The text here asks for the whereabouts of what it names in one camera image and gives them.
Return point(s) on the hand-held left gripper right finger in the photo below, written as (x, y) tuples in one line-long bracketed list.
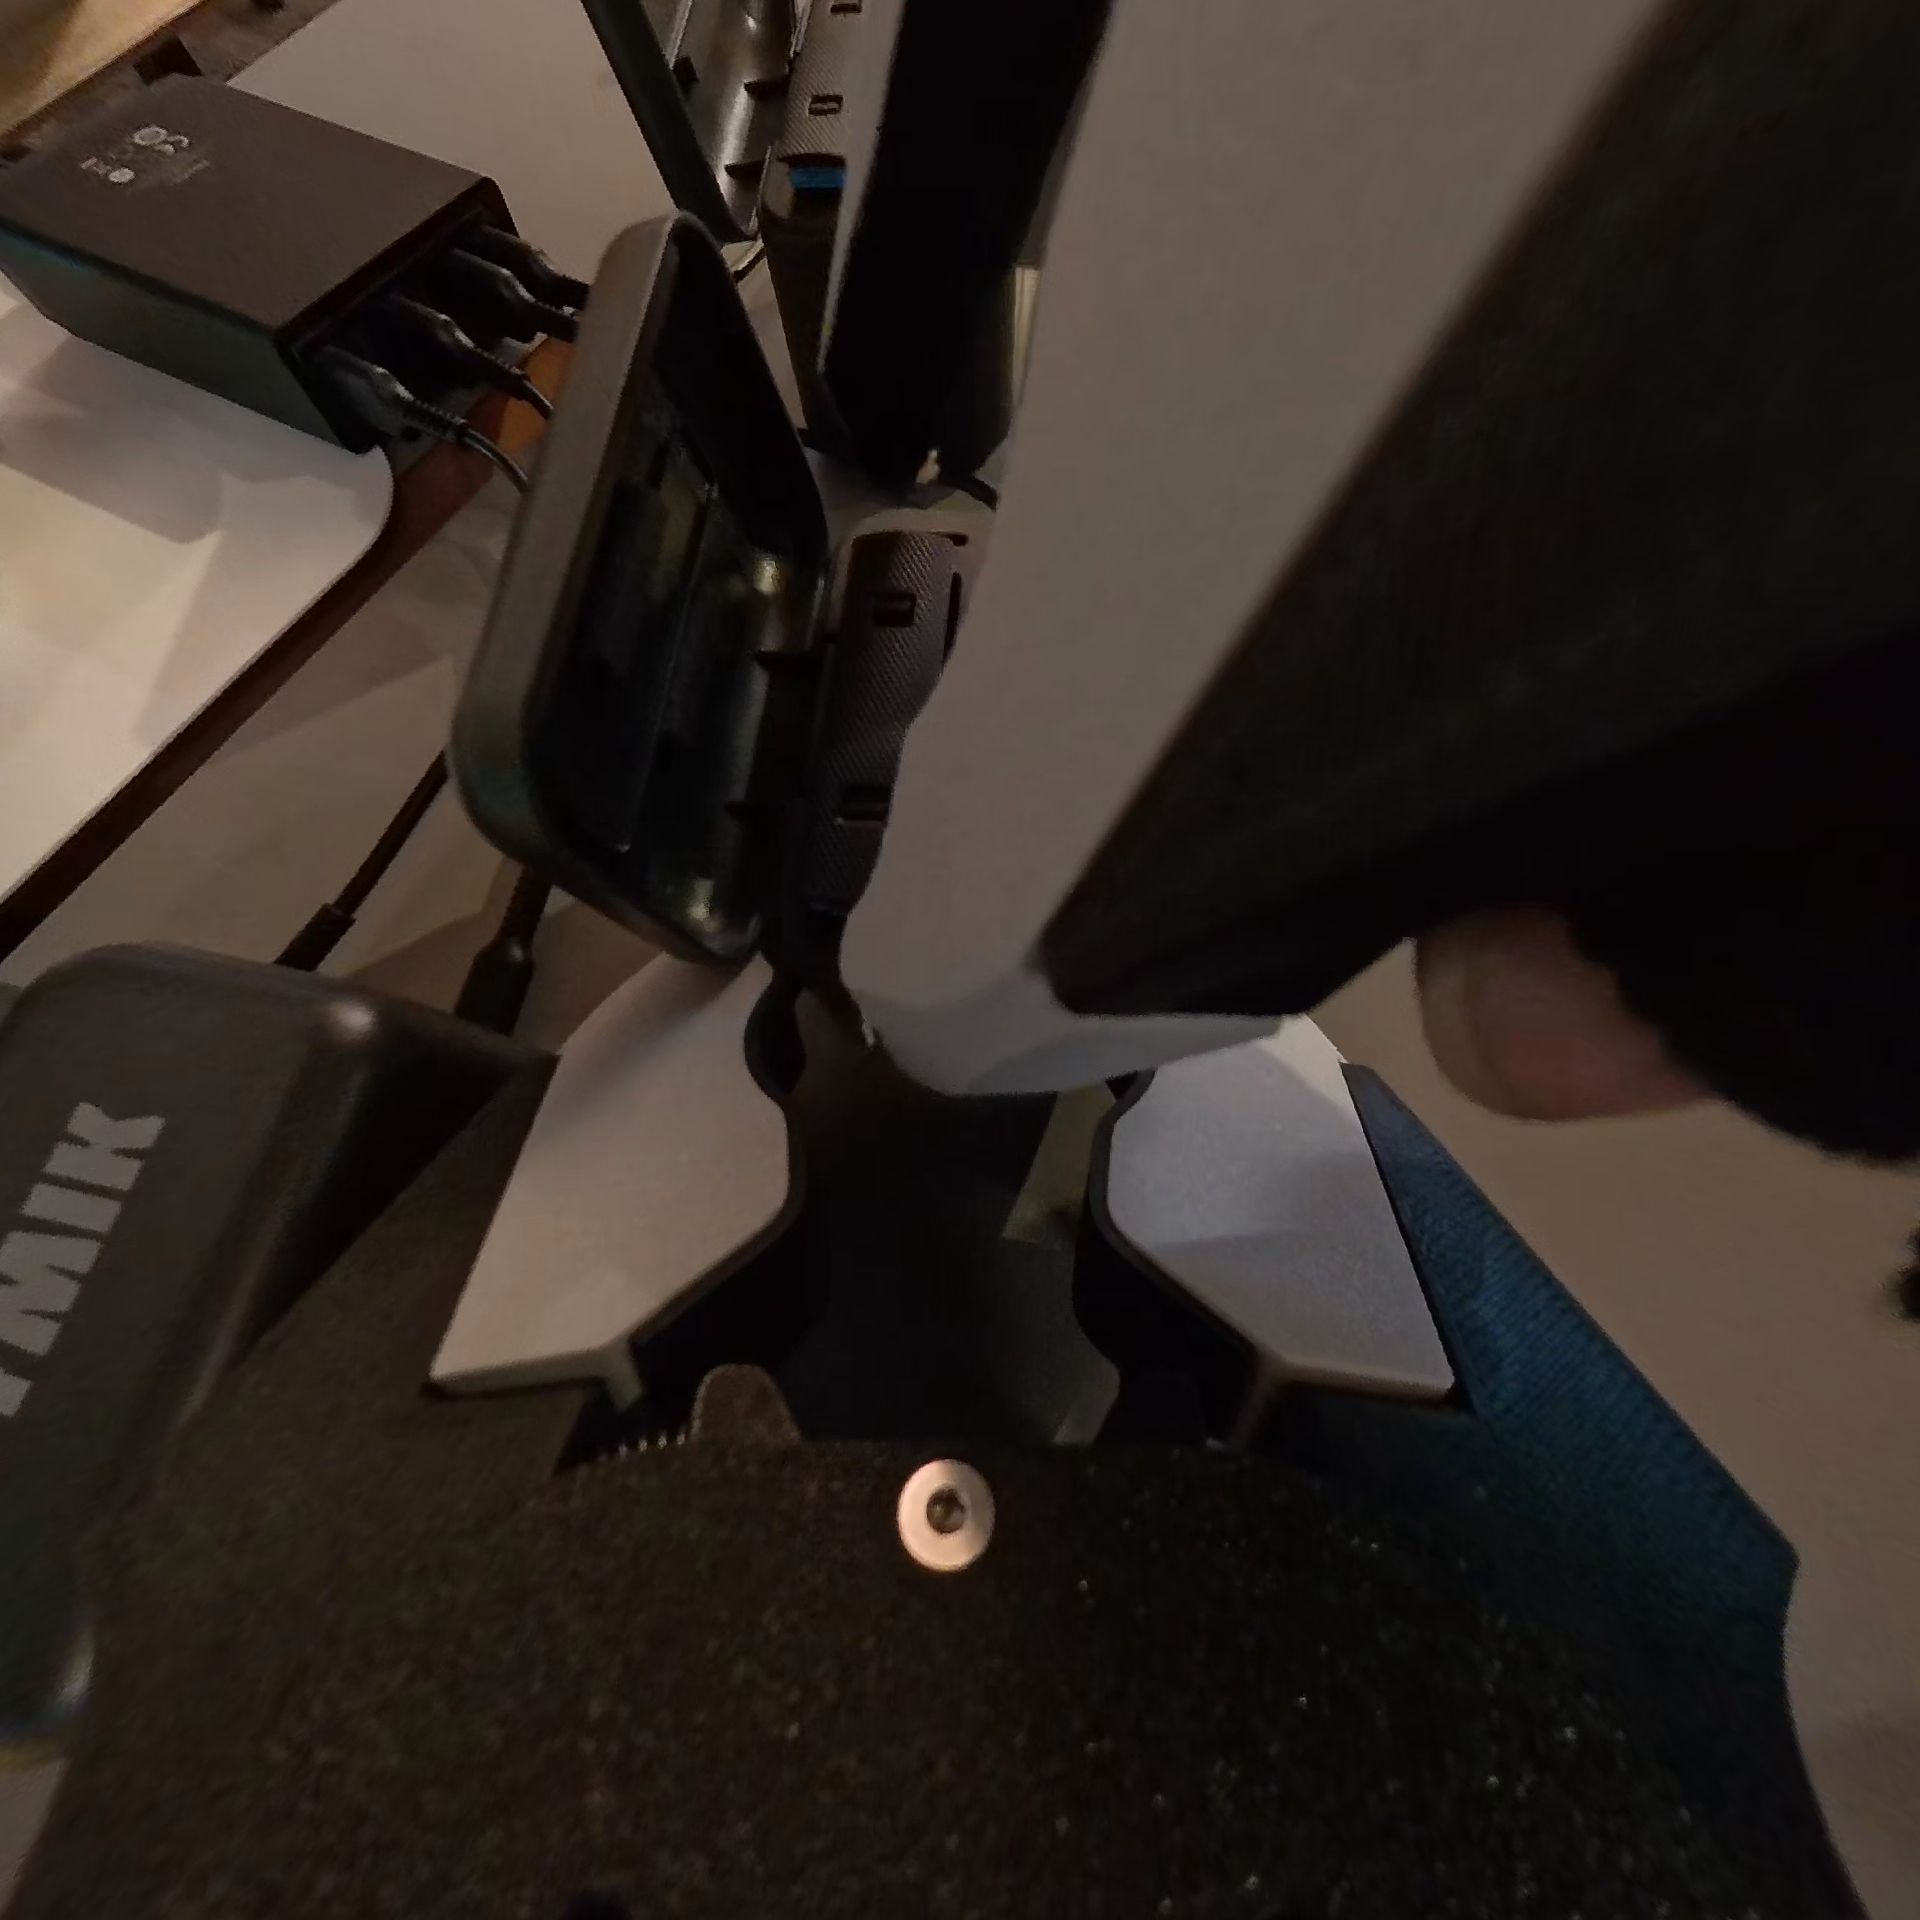
[(1277, 1230)]

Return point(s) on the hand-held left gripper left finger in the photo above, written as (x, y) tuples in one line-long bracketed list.
[(630, 1200)]

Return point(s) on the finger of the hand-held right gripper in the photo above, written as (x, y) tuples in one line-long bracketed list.
[(1172, 376)]

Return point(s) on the dark lidded battery charging case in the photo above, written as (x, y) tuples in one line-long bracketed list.
[(510, 705)]

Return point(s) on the person's right hand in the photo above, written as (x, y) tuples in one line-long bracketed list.
[(1531, 1020)]

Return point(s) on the black charger with white lettering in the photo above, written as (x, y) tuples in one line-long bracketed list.
[(182, 1200)]

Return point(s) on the white board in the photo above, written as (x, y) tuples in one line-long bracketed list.
[(150, 600)]

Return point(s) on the black multi-port USB charger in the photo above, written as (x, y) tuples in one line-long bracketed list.
[(224, 241)]

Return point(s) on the light wooden board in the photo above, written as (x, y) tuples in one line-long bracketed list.
[(76, 66)]

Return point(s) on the dark camera battery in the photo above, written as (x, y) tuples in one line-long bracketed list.
[(885, 674)]

